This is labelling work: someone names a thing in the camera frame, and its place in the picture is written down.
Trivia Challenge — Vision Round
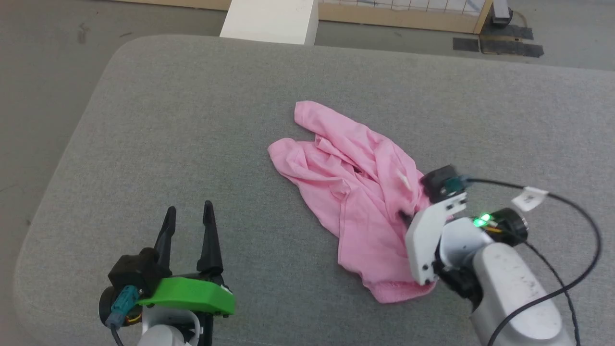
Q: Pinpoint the pink garment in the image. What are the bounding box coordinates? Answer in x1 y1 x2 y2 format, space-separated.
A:
268 100 455 304

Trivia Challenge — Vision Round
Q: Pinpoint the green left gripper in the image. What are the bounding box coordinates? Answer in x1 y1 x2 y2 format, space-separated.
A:
98 200 236 346

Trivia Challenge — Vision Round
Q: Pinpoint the white cable tag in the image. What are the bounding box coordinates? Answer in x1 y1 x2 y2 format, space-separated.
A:
511 186 549 212

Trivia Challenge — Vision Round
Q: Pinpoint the grey metal stand foot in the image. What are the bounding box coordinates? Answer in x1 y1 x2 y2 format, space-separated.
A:
490 0 514 25

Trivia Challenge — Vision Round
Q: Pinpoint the wooden framed lemon print screen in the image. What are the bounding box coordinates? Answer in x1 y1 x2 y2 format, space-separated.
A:
113 0 495 34

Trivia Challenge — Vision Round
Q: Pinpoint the white box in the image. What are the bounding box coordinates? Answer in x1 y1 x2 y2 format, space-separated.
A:
220 0 320 46

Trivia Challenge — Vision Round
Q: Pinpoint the thin black cable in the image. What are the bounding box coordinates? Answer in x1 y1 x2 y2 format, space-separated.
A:
521 239 582 346

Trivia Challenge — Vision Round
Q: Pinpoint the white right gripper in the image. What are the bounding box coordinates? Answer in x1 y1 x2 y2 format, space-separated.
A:
398 192 529 298

